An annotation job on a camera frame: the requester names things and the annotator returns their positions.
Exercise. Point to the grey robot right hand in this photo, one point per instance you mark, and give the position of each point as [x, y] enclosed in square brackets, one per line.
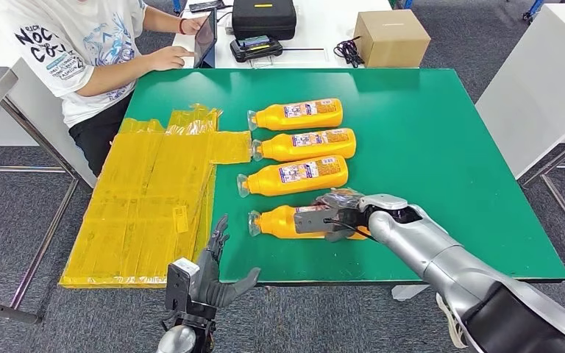
[350, 200]

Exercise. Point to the person's left hand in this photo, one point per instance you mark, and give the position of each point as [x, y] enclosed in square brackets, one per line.
[195, 24]

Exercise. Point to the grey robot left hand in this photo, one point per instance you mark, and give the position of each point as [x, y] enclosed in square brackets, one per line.
[212, 282]

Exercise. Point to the person's right hand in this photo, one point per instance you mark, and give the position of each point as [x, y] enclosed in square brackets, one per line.
[168, 58]

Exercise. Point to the orange plastic detergent bottle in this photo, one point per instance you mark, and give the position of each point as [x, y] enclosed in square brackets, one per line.
[277, 224]
[287, 178]
[307, 145]
[297, 114]

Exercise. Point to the dark tablet computer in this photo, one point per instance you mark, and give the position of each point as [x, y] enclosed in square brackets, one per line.
[204, 39]

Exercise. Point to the black smartphone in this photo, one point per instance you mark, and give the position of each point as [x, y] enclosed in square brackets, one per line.
[207, 6]

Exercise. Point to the black handheld controller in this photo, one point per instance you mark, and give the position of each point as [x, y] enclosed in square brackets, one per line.
[255, 48]

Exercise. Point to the black hard carrying case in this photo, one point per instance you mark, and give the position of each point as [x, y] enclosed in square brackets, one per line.
[263, 22]

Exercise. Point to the person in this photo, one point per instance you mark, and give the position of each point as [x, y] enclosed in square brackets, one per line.
[78, 39]

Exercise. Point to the white table foot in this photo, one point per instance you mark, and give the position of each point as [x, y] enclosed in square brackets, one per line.
[409, 292]

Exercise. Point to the white desk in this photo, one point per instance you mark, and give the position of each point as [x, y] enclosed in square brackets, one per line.
[312, 29]

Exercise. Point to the white table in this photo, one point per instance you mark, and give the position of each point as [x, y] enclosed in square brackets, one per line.
[541, 87]
[39, 122]

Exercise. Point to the person's leg with sneaker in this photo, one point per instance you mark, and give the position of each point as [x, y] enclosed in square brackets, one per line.
[448, 316]

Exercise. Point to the brown cardboard box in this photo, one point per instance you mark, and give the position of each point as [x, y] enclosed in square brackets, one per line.
[389, 39]

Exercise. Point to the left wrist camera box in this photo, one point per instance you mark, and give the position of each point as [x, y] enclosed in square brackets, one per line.
[180, 285]

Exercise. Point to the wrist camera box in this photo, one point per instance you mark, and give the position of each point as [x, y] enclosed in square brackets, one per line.
[312, 221]
[180, 285]

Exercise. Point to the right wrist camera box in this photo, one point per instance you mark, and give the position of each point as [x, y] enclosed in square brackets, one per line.
[312, 221]

